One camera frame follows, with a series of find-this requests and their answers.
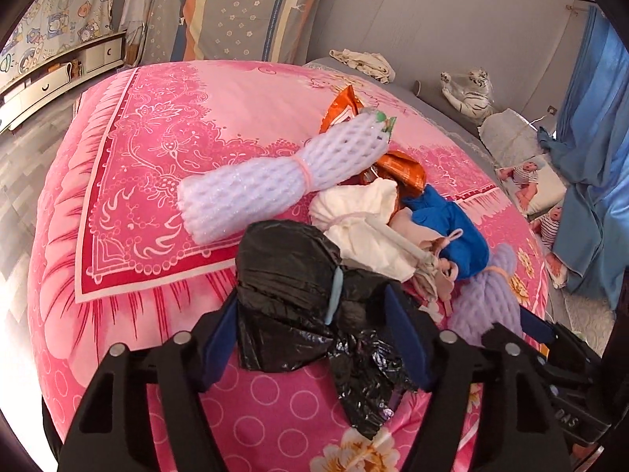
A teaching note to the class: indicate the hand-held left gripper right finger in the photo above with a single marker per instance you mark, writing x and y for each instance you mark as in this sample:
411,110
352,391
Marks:
405,334

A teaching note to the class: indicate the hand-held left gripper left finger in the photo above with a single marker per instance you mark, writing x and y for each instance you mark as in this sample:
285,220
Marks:
218,349

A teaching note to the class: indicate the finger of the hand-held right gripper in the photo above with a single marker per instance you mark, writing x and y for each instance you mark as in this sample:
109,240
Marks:
535,327
575,354

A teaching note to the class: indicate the purple foam net bundle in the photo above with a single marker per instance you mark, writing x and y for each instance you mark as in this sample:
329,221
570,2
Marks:
486,300

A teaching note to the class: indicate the black plastic bag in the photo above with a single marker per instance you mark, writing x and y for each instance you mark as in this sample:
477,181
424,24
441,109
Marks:
285,295

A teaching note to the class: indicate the baby doll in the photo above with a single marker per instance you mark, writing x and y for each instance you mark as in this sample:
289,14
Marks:
550,226
523,174

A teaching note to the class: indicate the blue cloth bundle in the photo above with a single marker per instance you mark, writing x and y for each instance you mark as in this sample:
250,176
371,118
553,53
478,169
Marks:
452,226

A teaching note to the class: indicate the cream cushion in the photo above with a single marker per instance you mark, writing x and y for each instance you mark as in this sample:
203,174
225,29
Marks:
548,194

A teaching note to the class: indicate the cream cloth bundle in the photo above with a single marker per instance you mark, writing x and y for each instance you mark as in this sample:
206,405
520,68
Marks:
354,206

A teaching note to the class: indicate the white foam net bundle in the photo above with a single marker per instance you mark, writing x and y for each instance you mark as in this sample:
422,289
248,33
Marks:
245,191

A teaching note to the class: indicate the shiny orange wrapper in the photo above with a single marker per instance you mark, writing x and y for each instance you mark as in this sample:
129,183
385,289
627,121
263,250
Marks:
400,172

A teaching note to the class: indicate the blue curtain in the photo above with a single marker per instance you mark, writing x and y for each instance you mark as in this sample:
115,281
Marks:
594,157

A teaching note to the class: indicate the white pillow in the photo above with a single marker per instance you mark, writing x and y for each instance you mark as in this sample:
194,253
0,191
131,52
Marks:
511,137

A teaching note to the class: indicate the pink floral blanket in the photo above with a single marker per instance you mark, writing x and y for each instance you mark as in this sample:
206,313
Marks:
147,157

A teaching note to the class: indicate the white tiger plush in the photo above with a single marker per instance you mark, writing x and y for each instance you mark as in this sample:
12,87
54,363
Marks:
471,93

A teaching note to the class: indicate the beige crumpled cloth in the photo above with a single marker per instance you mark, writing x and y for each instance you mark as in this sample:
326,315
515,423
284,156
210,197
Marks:
363,64

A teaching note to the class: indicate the white drawer cabinet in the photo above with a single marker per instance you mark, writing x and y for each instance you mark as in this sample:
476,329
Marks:
98,54

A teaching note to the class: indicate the striped floral sheet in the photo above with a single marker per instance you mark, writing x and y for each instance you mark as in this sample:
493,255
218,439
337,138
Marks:
236,10

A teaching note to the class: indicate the white hanging garment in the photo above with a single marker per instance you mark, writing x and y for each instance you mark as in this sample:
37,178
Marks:
140,0

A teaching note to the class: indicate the cartoon print curtain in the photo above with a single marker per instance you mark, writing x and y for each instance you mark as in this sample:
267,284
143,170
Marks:
64,5

